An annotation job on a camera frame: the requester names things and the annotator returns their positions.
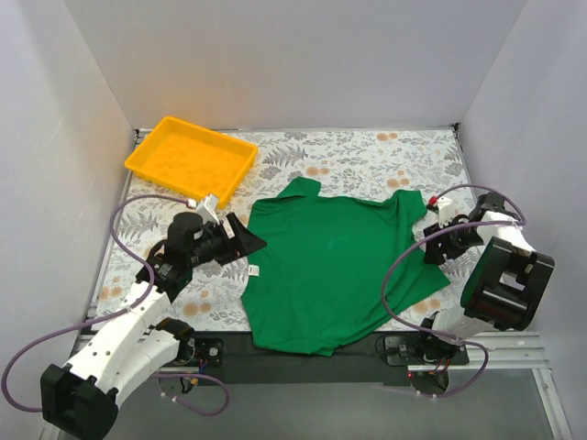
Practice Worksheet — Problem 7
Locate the purple cable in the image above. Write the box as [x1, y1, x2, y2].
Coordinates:
[1, 193, 230, 417]
[380, 183, 528, 398]

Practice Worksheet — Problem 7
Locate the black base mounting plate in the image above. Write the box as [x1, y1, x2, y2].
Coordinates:
[161, 331, 444, 386]

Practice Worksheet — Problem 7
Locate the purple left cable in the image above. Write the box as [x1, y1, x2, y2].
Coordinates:
[1, 193, 230, 417]

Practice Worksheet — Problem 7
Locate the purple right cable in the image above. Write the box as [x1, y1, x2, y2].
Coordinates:
[380, 183, 528, 398]

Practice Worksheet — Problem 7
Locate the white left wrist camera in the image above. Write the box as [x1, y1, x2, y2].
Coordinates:
[195, 194, 219, 225]

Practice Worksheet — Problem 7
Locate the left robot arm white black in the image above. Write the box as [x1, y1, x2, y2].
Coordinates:
[40, 212, 267, 439]

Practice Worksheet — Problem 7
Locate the yellow plastic tray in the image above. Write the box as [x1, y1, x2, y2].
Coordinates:
[125, 116, 258, 208]

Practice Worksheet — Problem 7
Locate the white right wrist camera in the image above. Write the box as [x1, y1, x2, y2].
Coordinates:
[427, 196, 459, 227]

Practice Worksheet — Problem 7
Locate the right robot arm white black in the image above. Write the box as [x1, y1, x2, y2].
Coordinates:
[413, 192, 555, 365]

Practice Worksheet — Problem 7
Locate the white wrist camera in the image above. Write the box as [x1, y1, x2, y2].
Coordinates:
[195, 194, 219, 225]
[427, 196, 459, 227]

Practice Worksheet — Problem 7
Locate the green t shirt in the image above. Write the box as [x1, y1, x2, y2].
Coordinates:
[241, 177, 449, 357]

